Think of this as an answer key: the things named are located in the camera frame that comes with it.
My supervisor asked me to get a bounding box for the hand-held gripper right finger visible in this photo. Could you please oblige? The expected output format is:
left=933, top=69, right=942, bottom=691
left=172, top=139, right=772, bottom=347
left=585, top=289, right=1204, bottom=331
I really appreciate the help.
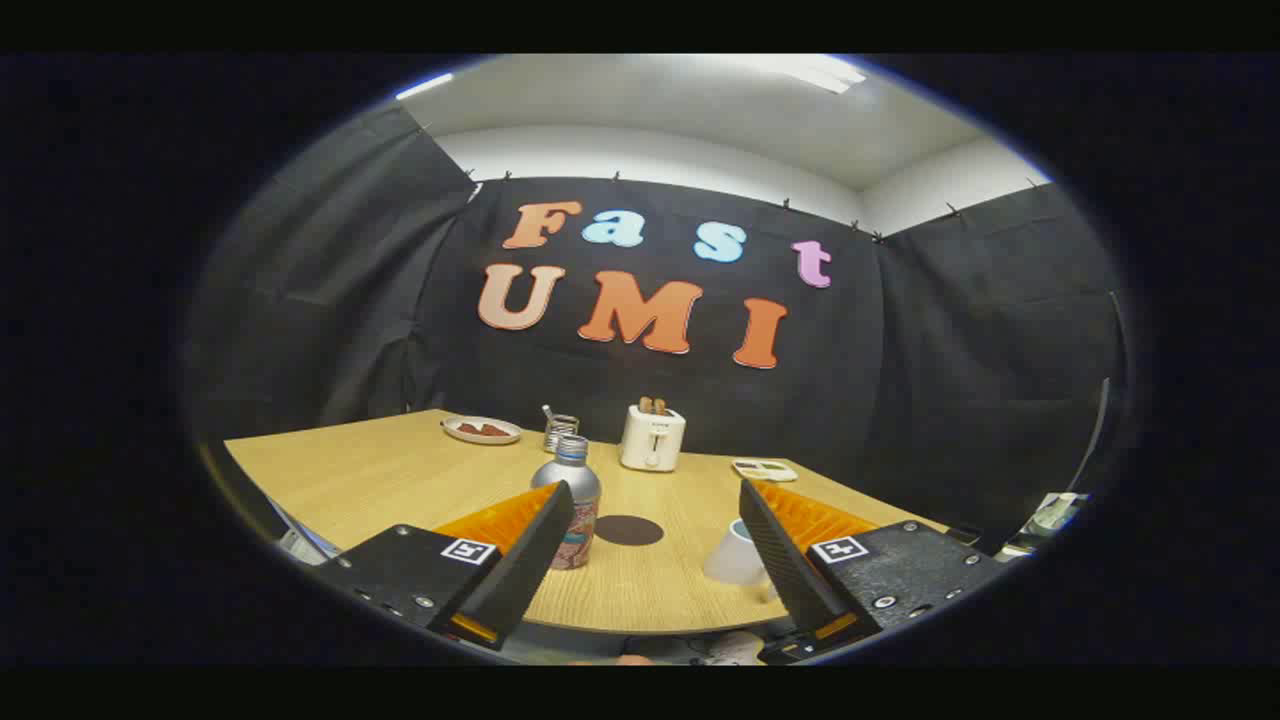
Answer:
left=738, top=478, right=1011, bottom=666

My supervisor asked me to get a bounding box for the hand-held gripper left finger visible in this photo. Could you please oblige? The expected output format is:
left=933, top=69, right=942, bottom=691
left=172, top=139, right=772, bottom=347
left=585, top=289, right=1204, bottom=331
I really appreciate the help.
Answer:
left=318, top=480, right=578, bottom=653

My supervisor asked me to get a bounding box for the white cup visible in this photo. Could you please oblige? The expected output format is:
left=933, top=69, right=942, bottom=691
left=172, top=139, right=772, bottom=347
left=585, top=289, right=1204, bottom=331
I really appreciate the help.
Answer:
left=703, top=518, right=771, bottom=586

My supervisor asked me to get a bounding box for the silver juice bottle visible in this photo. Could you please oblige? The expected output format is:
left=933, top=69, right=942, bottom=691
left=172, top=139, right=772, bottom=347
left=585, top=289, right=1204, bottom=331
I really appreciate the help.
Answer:
left=530, top=435, right=603, bottom=571

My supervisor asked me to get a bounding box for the dark brown round coaster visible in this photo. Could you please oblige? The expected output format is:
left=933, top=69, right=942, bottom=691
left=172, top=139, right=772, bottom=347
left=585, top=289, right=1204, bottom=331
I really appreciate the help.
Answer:
left=595, top=515, right=665, bottom=547

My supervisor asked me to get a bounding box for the grey oval plate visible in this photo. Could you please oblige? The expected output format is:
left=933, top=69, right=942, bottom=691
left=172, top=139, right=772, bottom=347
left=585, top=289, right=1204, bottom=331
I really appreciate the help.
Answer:
left=441, top=416, right=522, bottom=446

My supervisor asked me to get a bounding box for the wooden table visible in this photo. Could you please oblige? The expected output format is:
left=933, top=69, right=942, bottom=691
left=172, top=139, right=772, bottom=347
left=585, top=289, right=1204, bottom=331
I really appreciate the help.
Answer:
left=222, top=408, right=951, bottom=636

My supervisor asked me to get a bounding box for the white toaster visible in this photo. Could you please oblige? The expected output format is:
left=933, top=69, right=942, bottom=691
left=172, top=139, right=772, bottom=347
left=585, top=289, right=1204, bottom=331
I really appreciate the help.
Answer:
left=619, top=403, right=687, bottom=473

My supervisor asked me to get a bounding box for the black backdrop cloth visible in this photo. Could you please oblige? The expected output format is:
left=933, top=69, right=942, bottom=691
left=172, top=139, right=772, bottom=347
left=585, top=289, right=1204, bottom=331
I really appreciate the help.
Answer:
left=185, top=100, right=1126, bottom=556

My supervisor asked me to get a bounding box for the metal wire utensil holder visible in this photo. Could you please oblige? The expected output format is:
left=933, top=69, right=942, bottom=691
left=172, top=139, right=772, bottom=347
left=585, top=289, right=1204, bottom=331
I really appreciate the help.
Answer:
left=542, top=405, right=581, bottom=453

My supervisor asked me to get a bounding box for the white device with cable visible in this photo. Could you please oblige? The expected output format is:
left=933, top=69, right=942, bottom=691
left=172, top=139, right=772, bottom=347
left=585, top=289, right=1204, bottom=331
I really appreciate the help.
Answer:
left=1000, top=492, right=1089, bottom=561

